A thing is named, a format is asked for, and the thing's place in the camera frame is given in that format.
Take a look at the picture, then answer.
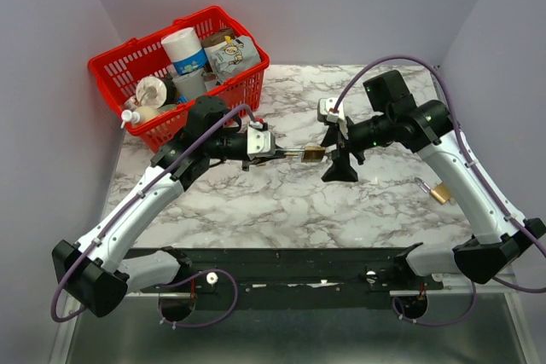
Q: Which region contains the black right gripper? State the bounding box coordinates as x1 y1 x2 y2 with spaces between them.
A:
321 112 393 182

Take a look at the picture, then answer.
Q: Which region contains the brass padlock long shackle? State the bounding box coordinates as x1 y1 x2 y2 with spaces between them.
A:
276 147 326 163

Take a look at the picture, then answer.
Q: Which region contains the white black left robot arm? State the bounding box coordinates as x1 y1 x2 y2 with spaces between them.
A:
49 96 276 323

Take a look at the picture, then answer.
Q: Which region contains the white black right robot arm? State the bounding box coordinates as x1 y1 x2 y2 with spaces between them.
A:
317 70 545 289

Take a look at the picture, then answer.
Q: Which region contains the grey paper cup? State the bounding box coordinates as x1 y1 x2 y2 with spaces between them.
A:
172 68 207 102

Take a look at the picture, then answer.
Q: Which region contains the grey cartoon snack bag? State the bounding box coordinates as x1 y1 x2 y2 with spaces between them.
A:
205 36 261 84

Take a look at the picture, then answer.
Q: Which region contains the large brass padlock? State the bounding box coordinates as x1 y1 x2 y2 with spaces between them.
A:
414 177 452 205

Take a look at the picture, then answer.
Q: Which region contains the white pump lotion bottle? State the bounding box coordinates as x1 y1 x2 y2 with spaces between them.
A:
120 106 160 129

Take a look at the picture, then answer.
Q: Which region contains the white paper towel roll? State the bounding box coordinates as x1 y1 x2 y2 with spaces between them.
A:
160 27 207 75

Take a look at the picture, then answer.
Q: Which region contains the brown chocolate package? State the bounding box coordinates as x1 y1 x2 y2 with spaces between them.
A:
200 27 236 49

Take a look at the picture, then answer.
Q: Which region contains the red plastic shopping basket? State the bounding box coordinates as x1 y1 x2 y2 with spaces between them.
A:
88 5 272 154

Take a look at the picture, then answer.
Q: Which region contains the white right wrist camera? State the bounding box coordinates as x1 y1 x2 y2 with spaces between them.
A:
317 98 348 140

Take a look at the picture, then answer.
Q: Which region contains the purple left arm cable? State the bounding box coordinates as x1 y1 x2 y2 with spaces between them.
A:
49 103 265 323

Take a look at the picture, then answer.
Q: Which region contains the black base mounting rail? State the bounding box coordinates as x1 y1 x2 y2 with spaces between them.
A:
143 247 443 311

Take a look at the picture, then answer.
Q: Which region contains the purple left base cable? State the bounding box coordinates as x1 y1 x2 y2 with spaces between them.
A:
159 269 239 331

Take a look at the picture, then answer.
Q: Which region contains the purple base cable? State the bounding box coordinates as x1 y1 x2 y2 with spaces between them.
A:
159 269 239 331
391 280 478 327

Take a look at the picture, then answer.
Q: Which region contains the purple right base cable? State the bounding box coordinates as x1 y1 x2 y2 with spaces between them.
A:
391 280 478 327

